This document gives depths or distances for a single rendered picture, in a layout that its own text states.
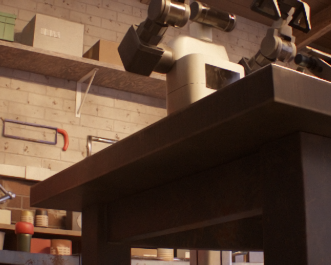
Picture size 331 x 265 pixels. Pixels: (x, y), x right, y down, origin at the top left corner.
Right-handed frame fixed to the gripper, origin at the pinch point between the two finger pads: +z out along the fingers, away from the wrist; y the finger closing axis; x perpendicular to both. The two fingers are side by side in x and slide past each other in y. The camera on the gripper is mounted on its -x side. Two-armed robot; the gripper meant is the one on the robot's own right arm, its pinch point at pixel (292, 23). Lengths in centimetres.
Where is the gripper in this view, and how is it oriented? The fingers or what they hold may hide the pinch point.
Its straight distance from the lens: 126.6
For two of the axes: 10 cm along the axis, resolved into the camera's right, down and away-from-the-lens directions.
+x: -4.8, 6.9, 5.4
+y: 8.3, 1.5, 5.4
